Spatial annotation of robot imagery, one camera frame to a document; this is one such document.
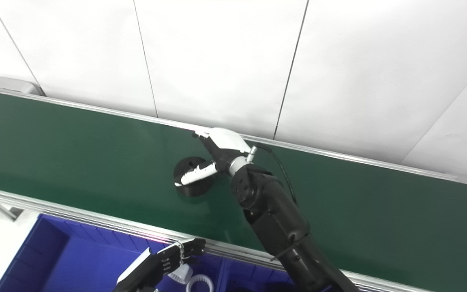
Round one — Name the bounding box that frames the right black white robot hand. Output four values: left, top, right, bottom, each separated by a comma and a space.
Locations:
180, 127, 252, 187

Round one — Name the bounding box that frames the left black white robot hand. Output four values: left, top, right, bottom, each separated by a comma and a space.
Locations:
114, 238, 207, 292

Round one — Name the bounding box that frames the black round machined part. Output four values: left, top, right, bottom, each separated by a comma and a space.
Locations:
173, 157, 215, 198

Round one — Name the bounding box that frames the white ribbed cap part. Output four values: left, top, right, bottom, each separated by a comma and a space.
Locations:
167, 264, 194, 285

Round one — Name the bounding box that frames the blue bin with white parts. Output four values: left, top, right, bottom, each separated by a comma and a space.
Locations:
0, 214, 227, 292

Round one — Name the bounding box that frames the blue bin with black parts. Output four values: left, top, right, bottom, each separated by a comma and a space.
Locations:
216, 258, 333, 292

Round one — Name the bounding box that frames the green conveyor belt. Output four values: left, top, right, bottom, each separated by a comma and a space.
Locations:
0, 76, 467, 292

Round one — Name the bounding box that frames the white toothed ring part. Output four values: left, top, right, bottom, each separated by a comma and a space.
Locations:
185, 274, 215, 292

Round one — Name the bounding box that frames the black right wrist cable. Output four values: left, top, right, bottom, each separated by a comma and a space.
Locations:
246, 144, 299, 205

